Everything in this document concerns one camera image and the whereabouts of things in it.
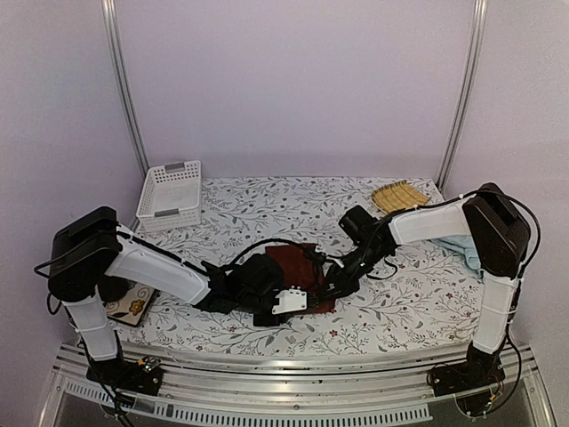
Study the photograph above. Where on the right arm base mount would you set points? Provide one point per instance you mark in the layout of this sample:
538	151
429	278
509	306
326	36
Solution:
446	379

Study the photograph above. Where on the light blue towel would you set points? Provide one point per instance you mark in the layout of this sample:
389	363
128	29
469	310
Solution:
465	246

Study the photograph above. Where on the white perforated plastic basket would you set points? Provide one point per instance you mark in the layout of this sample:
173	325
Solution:
171	197

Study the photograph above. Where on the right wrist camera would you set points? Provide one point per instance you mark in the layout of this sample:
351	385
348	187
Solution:
316	257

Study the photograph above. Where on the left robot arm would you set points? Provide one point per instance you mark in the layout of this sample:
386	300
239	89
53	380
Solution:
97	252

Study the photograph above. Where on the black cylindrical cup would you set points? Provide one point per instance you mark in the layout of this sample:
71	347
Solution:
112	289

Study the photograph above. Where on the left aluminium frame post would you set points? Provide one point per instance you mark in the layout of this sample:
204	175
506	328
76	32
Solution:
110	22

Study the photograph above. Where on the floral patterned table mat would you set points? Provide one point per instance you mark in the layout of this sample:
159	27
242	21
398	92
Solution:
422	297

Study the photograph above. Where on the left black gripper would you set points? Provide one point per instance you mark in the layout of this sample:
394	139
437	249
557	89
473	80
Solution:
267	322

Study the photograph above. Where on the dark red towel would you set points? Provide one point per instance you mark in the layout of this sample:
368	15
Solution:
298	272

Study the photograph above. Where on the woven bamboo tray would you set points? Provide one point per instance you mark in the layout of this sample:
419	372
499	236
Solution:
398	196

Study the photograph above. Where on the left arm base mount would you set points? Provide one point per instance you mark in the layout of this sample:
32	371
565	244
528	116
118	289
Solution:
125	375

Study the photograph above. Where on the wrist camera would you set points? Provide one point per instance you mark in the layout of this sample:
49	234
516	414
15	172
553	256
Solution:
293	300
316	257

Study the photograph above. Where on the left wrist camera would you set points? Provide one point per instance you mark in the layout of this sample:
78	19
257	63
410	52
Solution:
293	300

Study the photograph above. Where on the floral square ceramic plate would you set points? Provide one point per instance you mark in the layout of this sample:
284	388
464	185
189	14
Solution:
131	309

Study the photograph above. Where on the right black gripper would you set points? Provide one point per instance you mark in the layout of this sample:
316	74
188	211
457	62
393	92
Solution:
344	283

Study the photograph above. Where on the front aluminium rail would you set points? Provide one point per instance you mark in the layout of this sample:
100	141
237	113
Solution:
209	389

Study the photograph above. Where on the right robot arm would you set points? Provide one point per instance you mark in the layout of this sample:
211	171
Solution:
498	226

